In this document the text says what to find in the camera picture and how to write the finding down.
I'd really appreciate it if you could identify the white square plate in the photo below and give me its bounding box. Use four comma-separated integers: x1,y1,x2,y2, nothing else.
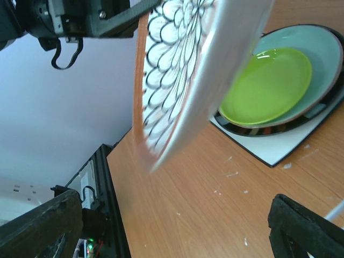
210,99,343,168

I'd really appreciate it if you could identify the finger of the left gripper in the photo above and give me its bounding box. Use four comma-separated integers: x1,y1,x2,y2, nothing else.
99,0,162,37

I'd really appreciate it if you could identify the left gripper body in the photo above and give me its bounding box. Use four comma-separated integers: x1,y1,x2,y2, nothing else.
34,1,130,38

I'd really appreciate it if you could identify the teal flower plate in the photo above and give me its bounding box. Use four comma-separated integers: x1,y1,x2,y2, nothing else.
219,25,343,128

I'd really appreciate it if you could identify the white wire dish rack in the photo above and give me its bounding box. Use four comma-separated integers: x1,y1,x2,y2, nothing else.
325,199,344,221

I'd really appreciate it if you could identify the lime green plate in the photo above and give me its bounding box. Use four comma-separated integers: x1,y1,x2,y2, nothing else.
219,47,312,126

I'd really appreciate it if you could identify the floral patterned bowl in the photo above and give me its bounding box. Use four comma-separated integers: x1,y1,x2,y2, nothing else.
133,1,274,173

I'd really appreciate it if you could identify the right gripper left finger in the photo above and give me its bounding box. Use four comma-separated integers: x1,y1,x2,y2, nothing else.
1,190,83,257

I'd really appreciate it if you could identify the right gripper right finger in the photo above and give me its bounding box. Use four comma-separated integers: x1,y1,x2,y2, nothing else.
268,194,343,257

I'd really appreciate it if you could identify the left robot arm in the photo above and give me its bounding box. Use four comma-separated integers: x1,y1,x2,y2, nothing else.
1,0,162,50

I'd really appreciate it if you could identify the black rimmed plate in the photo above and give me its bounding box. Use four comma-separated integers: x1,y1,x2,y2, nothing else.
214,24,343,137

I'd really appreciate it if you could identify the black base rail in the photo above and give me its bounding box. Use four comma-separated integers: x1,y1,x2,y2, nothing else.
51,145,131,257

